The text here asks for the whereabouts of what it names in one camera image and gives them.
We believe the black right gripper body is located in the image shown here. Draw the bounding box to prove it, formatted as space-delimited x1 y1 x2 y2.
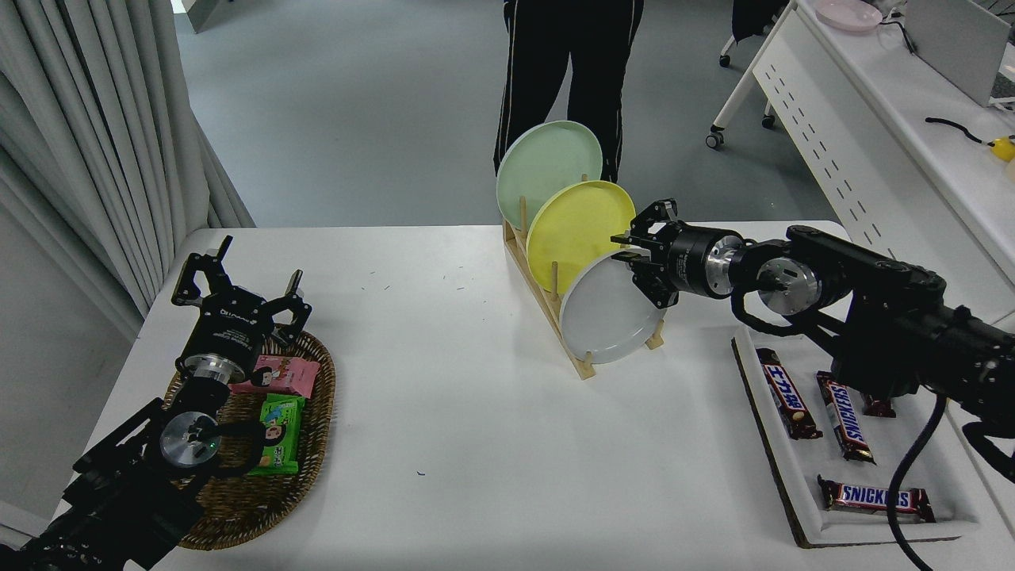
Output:
665 226 718 298

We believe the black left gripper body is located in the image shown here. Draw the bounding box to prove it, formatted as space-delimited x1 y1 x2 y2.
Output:
184 289 275 368

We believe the grey plate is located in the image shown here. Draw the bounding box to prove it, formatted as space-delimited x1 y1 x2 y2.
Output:
558 251 668 365

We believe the yellow plate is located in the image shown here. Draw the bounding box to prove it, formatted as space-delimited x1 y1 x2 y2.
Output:
526 180 638 296

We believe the wooden plate rack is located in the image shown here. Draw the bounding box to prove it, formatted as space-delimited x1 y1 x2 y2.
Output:
504 174 667 381

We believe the pale green plate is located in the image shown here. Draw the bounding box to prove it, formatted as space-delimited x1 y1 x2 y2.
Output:
496 121 604 231

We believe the pink plate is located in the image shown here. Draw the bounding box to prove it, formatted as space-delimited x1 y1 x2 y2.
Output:
815 0 883 33

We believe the pink snack pack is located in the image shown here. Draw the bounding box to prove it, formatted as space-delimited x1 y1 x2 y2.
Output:
230 354 321 398

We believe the brown wicker basket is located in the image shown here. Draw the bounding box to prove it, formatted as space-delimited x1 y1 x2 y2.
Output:
163 324 337 551

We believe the green snack pack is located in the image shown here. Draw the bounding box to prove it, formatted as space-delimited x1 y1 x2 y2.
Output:
247 393 306 477

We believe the grey curtain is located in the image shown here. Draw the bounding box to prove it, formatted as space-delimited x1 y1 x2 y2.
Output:
0 0 256 342

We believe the person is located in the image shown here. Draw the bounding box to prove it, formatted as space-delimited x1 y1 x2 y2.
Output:
493 0 645 183

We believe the Snickers bar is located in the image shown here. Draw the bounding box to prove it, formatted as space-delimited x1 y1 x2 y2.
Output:
818 474 936 523
816 370 876 465

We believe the white desk with perforated panel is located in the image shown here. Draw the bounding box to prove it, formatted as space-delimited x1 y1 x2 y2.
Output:
706 0 1015 334

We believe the white foam tray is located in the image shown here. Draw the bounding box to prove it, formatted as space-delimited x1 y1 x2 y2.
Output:
731 325 980 550

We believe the grey laptop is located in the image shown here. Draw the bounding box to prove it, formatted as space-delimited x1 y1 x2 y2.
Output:
904 0 1015 108

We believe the black cable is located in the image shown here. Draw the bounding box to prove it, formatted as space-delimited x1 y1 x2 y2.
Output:
925 117 996 148

